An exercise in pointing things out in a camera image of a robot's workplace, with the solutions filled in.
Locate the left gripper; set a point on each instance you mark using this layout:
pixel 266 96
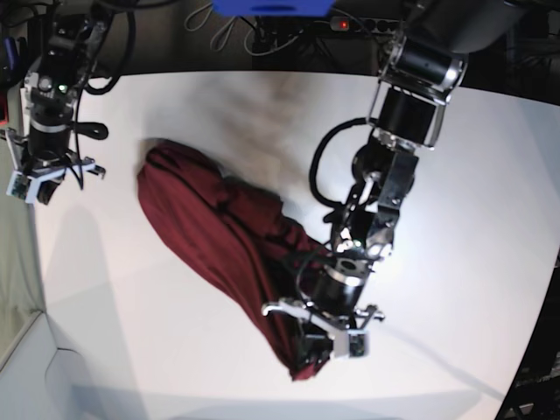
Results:
pixel 327 310

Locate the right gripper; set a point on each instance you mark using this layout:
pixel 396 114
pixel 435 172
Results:
pixel 45 174

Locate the dark red t-shirt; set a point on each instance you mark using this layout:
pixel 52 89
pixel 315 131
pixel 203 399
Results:
pixel 231 233

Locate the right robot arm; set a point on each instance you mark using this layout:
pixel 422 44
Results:
pixel 53 85

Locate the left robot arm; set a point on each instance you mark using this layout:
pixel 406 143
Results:
pixel 426 60

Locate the red and black device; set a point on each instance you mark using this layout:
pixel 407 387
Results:
pixel 4 109

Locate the grey fabric side panel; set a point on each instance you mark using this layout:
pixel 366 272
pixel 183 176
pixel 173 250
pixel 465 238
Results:
pixel 22 297

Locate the blue box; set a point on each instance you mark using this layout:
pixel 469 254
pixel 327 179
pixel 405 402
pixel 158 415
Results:
pixel 273 8

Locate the black power strip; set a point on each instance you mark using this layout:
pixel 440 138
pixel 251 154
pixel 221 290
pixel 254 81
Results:
pixel 373 25

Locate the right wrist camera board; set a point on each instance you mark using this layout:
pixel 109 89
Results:
pixel 18 186

